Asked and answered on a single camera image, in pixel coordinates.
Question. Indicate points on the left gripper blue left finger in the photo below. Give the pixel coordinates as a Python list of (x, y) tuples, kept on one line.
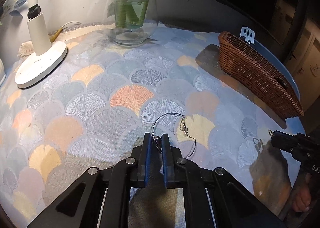
[(100, 198)]

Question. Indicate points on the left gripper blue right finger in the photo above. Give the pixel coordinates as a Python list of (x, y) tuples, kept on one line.
[(212, 198)]

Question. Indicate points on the small gold earring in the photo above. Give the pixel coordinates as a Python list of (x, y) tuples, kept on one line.
[(270, 132)]

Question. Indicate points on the person's right hand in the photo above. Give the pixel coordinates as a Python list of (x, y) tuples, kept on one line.
[(302, 200)]

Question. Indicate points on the scallop pattern table mat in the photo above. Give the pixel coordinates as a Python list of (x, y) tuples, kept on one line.
[(103, 98)]

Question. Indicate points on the brown wicker basket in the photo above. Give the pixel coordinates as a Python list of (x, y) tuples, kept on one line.
[(238, 59)]

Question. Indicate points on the wooden cabinet door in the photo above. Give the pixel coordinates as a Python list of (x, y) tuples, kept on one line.
[(304, 61)]

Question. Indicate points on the white metal clip stand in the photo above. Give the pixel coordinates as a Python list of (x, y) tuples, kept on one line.
[(247, 35)]

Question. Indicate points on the white ribbed flower vase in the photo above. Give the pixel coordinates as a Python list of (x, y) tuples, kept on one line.
[(2, 73)]

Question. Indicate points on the white desk lamp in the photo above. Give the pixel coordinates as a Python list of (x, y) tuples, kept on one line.
[(46, 56)]

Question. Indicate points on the green lucky bamboo plant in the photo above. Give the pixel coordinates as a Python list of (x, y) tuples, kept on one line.
[(187, 14)]

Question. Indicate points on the glass vase with water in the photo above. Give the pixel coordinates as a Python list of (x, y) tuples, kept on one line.
[(134, 20)]

